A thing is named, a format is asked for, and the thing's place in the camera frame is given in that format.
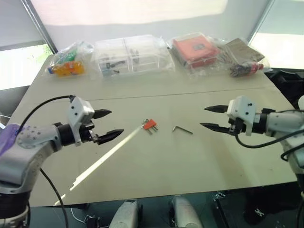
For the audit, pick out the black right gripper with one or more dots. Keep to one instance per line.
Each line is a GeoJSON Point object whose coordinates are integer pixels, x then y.
{"type": "Point", "coordinates": [236, 127]}

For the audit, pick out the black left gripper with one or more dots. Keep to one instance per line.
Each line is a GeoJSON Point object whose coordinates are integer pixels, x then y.
{"type": "Point", "coordinates": [88, 134]}

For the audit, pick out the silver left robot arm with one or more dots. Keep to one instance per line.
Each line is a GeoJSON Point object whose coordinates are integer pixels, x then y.
{"type": "Point", "coordinates": [23, 152]}

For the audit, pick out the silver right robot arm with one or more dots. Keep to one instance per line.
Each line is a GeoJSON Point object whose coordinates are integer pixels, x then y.
{"type": "Point", "coordinates": [280, 123]}

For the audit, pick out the metal hex key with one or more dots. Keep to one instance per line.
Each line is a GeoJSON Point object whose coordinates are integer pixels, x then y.
{"type": "Point", "coordinates": [183, 130]}

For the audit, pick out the orange box in bag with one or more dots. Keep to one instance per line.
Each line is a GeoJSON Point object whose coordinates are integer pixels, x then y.
{"type": "Point", "coordinates": [206, 69]}

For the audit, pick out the bag with brown card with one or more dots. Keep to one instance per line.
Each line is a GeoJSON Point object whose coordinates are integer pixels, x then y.
{"type": "Point", "coordinates": [244, 57]}

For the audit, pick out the red box with lid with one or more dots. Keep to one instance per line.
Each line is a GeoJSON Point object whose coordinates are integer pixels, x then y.
{"type": "Point", "coordinates": [194, 51]}

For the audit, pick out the bag of colourful items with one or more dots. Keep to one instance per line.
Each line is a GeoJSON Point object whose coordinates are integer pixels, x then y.
{"type": "Point", "coordinates": [69, 64]}

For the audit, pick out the clear plastic organiser box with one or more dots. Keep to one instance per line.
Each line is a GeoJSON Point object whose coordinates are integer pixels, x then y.
{"type": "Point", "coordinates": [133, 55]}

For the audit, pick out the black equipment beside table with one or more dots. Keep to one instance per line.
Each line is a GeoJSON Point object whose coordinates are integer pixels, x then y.
{"type": "Point", "coordinates": [287, 83]}

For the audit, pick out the grey rounded robot leg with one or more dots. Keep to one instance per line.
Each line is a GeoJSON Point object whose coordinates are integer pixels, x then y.
{"type": "Point", "coordinates": [184, 211]}
{"type": "Point", "coordinates": [126, 213]}

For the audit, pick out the black object with white marks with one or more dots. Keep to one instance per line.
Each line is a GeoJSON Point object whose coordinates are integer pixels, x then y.
{"type": "Point", "coordinates": [259, 211]}

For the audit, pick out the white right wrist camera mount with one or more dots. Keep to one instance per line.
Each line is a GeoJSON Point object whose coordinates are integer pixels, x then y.
{"type": "Point", "coordinates": [241, 110]}

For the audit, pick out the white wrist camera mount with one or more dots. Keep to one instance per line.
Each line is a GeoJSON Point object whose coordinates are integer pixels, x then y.
{"type": "Point", "coordinates": [241, 110]}
{"type": "Point", "coordinates": [79, 111]}

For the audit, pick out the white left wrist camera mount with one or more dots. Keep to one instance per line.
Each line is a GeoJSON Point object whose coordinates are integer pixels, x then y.
{"type": "Point", "coordinates": [79, 111]}

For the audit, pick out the black metal frame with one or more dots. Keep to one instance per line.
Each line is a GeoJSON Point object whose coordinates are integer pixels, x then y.
{"type": "Point", "coordinates": [221, 209]}

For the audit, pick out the grey window frame post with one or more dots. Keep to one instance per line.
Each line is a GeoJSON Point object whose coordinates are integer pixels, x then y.
{"type": "Point", "coordinates": [261, 21]}
{"type": "Point", "coordinates": [41, 23]}

